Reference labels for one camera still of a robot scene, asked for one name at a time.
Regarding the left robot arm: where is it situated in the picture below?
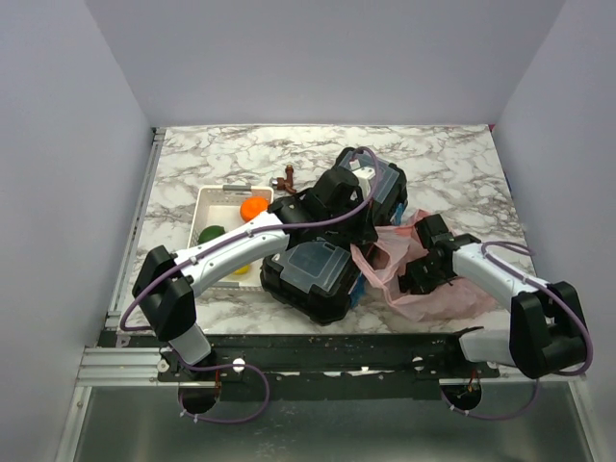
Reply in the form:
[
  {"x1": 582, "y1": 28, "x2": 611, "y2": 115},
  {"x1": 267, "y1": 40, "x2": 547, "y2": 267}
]
[{"x1": 131, "y1": 167, "x2": 382, "y2": 380}]

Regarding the aluminium frame rail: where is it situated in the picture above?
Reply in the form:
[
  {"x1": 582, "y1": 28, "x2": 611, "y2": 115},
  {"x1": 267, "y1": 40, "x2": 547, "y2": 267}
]
[{"x1": 52, "y1": 127, "x2": 167, "y2": 462}]

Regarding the black plastic toolbox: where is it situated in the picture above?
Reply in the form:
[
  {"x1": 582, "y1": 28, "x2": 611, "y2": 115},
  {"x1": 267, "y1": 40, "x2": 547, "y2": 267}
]
[{"x1": 260, "y1": 147, "x2": 407, "y2": 325}]

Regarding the pink plastic bag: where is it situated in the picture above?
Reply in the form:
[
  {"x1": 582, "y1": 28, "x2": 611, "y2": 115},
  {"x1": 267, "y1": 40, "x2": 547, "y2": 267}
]
[{"x1": 350, "y1": 209, "x2": 497, "y2": 321}]

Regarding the orange fake tangerine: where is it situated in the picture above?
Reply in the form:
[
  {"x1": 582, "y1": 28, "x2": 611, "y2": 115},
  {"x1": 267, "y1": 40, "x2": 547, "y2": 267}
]
[{"x1": 240, "y1": 196, "x2": 270, "y2": 222}]

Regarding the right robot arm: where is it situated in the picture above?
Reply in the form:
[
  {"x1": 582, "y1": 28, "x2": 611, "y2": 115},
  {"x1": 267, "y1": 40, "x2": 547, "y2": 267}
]
[{"x1": 399, "y1": 215, "x2": 594, "y2": 379}]

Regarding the white perforated plastic basket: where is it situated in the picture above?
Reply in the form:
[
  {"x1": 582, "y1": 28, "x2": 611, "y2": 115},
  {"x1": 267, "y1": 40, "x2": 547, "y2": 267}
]
[{"x1": 187, "y1": 184, "x2": 274, "y2": 292}]

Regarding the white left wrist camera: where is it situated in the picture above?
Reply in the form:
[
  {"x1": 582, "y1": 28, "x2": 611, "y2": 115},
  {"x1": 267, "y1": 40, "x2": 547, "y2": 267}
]
[{"x1": 349, "y1": 161, "x2": 376, "y2": 199}]

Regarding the black mounting base plate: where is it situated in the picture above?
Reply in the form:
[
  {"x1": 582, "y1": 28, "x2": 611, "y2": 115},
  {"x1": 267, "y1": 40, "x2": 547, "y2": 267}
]
[{"x1": 130, "y1": 333, "x2": 526, "y2": 408}]

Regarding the blue foil wrapper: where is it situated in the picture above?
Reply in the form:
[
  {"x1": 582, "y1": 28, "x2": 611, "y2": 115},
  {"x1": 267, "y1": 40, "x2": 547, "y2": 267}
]
[{"x1": 349, "y1": 203, "x2": 407, "y2": 309}]

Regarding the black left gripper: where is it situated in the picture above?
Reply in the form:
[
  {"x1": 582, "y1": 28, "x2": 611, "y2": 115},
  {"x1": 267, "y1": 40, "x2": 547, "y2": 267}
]
[{"x1": 321, "y1": 192, "x2": 377, "y2": 244}]

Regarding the green fake fruit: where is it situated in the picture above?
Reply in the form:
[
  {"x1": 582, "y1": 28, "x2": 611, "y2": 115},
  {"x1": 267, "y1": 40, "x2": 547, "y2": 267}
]
[{"x1": 197, "y1": 225, "x2": 226, "y2": 244}]

